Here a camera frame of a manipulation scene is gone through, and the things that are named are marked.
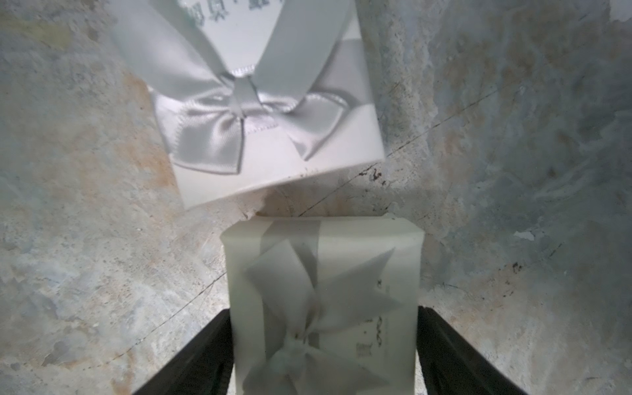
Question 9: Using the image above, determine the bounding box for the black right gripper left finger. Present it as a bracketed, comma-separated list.
[135, 309, 234, 395]

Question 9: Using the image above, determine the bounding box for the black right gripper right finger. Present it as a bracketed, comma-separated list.
[416, 306, 526, 395]

